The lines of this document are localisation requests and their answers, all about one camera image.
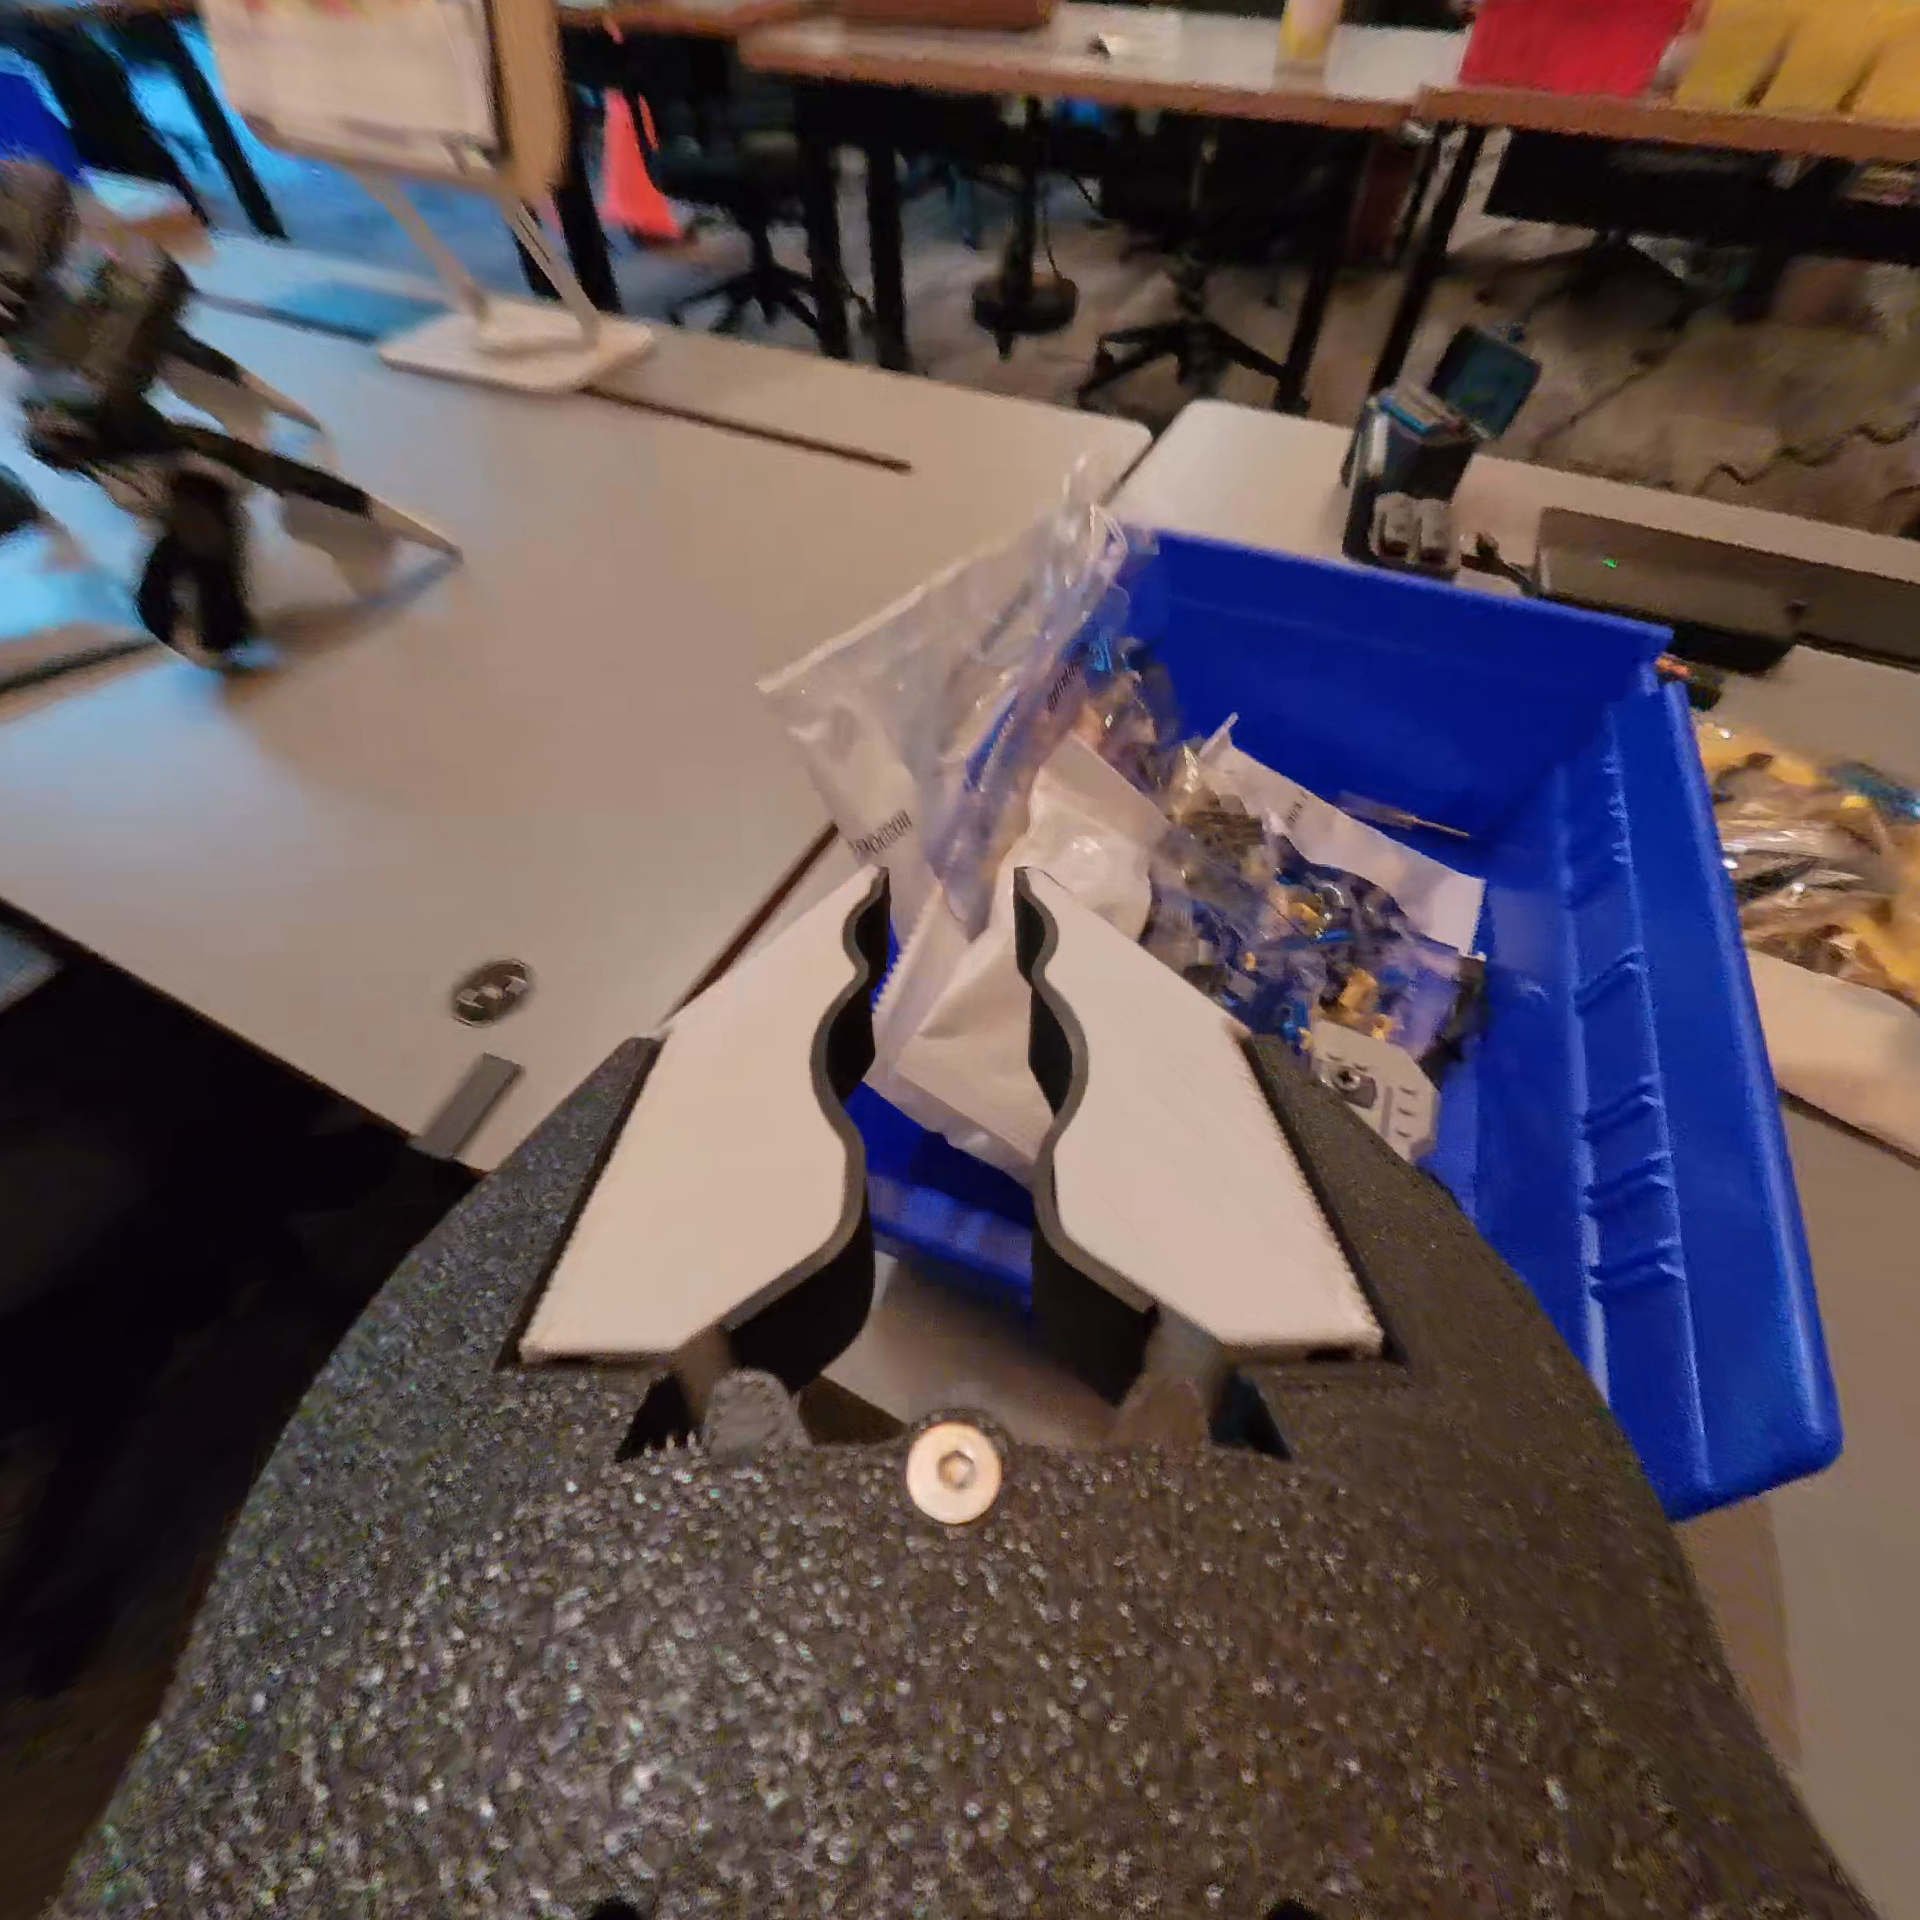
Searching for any long wooden table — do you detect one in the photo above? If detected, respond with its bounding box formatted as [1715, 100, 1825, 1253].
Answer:
[743, 23, 1465, 415]
[1371, 87, 1920, 393]

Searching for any grey plastic part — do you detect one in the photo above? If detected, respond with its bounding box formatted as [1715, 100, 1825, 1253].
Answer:
[1308, 1019, 1444, 1161]

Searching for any black charger case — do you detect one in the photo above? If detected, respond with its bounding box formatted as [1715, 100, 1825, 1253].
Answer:
[1343, 327, 1546, 579]

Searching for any blue plastic storage bin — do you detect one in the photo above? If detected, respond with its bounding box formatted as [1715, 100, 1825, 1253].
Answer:
[849, 527, 1844, 1521]

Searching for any black and grey device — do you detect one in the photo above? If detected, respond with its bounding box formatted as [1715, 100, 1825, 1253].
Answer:
[0, 157, 459, 669]

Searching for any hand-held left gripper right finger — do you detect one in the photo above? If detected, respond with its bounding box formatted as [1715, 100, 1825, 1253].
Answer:
[1016, 864, 1385, 1409]

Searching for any instruction booklet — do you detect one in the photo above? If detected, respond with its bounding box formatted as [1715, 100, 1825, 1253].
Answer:
[202, 0, 566, 191]

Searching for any black office chair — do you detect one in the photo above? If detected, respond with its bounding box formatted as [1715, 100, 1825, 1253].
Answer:
[660, 152, 842, 348]
[1078, 247, 1297, 415]

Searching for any large clear plastic bag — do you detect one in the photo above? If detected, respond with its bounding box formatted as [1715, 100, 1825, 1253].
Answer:
[758, 461, 1164, 909]

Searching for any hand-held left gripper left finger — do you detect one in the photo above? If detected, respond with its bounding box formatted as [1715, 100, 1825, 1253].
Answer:
[516, 867, 895, 1396]

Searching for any clear bag of yellow beams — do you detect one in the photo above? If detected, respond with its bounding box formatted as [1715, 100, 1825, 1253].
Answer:
[1703, 721, 1920, 1161]

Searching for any red storage bin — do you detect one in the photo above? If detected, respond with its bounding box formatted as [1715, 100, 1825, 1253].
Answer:
[1464, 0, 1694, 92]

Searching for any orange traffic cone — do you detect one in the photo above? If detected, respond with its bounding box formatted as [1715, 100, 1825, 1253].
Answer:
[600, 89, 684, 250]

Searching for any flat black power bank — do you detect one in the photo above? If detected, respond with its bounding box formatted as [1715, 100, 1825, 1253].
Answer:
[1529, 507, 1920, 677]

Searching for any white book stand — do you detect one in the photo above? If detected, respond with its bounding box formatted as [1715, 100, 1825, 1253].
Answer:
[376, 136, 656, 396]

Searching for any yellow storage bin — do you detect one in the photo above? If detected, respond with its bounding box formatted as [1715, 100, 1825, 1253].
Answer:
[1851, 0, 1920, 125]
[1679, 0, 1788, 108]
[1768, 0, 1876, 114]

